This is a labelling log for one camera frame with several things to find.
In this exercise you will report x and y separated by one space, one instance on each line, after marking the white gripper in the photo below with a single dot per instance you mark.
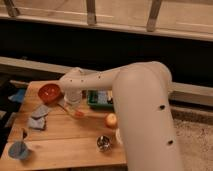
73 98

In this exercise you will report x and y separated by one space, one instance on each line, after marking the orange red pepper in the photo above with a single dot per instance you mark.
74 112

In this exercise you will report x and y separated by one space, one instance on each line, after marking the blue plastic cup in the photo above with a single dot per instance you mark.
18 150

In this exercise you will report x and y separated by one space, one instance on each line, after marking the orange plastic bowl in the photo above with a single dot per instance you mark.
49 93

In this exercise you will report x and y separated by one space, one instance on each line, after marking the upper grey cloth piece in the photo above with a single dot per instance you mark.
41 111

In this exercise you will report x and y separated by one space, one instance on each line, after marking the small metal cup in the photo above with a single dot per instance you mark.
103 143

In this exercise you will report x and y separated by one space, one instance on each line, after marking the grey cloth piece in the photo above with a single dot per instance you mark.
41 111
38 124

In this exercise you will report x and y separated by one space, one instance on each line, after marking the yellow banana toy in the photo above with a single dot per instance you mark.
109 95

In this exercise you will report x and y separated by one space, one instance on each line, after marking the lower grey cloth piece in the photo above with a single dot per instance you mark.
38 124

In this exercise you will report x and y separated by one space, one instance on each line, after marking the blue cloth beside table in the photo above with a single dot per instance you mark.
18 96

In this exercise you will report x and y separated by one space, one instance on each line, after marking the grey sponge block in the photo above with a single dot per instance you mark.
62 103

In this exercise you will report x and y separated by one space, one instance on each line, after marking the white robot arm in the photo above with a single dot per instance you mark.
141 102

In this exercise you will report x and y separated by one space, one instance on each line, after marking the white plastic cup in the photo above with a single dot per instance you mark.
118 137

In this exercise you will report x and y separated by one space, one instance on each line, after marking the green plastic tray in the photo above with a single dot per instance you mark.
92 100

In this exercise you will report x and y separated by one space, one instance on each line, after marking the orange fruit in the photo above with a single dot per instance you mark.
111 121

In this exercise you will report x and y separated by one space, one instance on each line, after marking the blue cloth in tray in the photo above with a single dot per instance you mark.
102 97

